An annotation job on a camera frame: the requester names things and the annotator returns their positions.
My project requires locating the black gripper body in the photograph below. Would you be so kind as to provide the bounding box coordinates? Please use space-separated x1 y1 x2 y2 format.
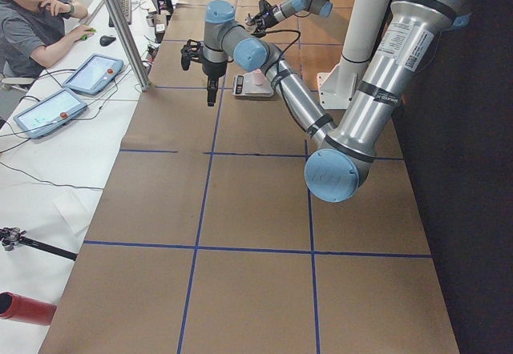
202 59 228 79
253 2 281 36

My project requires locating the clear glass sauce bottle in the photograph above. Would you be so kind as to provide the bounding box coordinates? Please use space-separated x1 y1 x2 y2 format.
244 14 260 28

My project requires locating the pink paper cup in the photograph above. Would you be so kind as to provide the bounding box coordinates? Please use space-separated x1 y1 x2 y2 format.
252 70 265 86

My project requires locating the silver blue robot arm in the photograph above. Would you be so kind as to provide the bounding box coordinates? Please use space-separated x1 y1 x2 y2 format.
244 0 333 38
182 0 470 202

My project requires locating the silver digital kitchen scale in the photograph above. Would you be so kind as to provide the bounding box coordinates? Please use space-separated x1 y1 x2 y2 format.
232 73 274 98

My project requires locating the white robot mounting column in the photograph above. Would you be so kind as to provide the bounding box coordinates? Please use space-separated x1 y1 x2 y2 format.
317 0 390 109

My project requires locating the black computer keyboard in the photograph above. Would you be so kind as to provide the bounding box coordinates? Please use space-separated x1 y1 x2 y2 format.
116 0 132 25

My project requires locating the black computer mouse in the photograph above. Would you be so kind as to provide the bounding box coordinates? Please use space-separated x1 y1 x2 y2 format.
99 35 116 47

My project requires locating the upper blue teach pendant tablet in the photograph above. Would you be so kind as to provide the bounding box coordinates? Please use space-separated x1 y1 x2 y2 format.
63 54 124 95

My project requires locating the blue teach pendant tablet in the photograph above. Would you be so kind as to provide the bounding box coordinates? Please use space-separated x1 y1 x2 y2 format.
63 54 124 95
14 88 87 139

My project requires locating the lower blue teach pendant tablet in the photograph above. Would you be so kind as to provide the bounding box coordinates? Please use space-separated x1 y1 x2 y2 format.
14 88 87 139

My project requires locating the seated person in grey shirt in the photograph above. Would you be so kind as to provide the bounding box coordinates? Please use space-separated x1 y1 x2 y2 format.
1 0 95 78

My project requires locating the black tripod rod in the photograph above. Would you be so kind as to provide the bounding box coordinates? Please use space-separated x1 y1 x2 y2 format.
1 227 78 261

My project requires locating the red cylinder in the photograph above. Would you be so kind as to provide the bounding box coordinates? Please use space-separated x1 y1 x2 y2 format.
1 292 57 326

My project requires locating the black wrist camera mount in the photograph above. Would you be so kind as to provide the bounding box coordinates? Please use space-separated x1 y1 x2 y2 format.
180 39 203 70

